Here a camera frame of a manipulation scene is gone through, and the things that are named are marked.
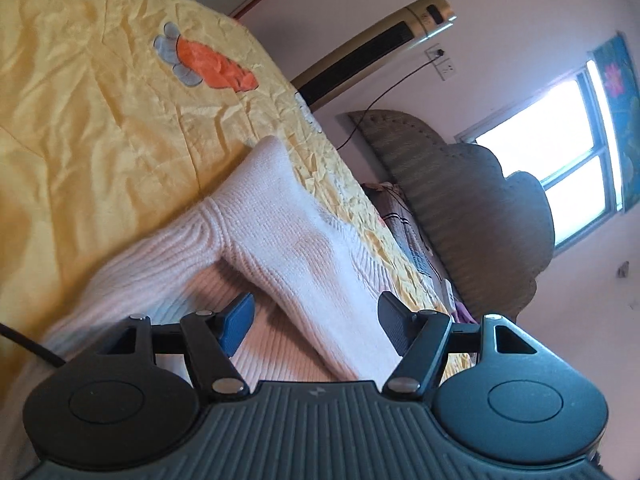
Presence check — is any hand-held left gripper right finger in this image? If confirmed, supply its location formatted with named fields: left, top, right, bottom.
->
left=377, top=291, right=539, bottom=401

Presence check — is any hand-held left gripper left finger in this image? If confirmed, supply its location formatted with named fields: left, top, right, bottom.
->
left=94, top=292, right=257, bottom=399

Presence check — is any white knit sweater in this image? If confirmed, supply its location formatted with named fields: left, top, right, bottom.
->
left=0, top=136, right=401, bottom=466

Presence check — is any plaid pillow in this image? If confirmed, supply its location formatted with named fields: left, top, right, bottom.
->
left=362, top=182, right=451, bottom=286

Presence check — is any brown upholstered headboard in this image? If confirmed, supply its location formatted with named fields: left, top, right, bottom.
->
left=348, top=109, right=556, bottom=318

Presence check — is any window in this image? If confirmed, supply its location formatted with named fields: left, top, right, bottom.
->
left=455, top=60, right=626, bottom=252

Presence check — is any yellow carrot print quilt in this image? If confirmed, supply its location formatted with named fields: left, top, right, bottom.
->
left=0, top=0, right=473, bottom=383

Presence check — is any beige standing air conditioner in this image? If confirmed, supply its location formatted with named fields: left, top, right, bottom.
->
left=290, top=0, right=458, bottom=108

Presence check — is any blue floral curtain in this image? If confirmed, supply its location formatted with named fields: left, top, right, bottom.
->
left=592, top=32, right=640, bottom=213

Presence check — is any thick black cable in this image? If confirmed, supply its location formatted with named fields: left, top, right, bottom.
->
left=0, top=324, right=67, bottom=367

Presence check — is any black power cable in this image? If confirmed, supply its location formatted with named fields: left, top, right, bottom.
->
left=336, top=50, right=443, bottom=152

